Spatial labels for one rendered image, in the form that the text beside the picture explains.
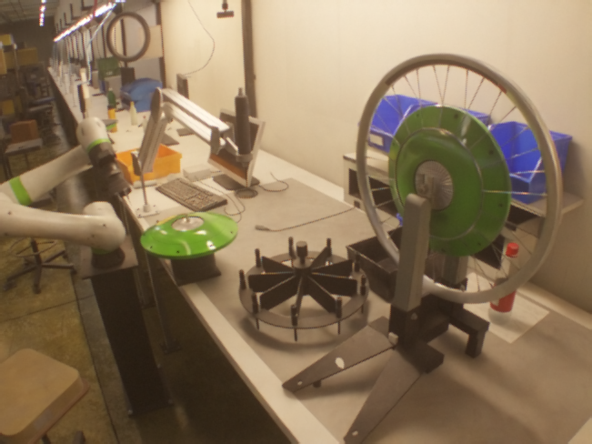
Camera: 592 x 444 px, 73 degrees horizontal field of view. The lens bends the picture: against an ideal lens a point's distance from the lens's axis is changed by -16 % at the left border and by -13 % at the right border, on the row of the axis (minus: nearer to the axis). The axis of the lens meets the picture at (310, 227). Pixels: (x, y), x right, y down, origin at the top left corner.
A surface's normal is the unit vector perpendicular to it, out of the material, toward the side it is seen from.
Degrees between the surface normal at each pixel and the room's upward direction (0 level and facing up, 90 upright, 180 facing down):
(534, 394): 0
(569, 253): 90
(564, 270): 90
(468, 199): 90
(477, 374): 0
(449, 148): 80
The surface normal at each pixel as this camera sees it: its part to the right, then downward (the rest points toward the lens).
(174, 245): -0.07, -0.67
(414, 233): -0.80, 0.22
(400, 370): -0.27, -0.78
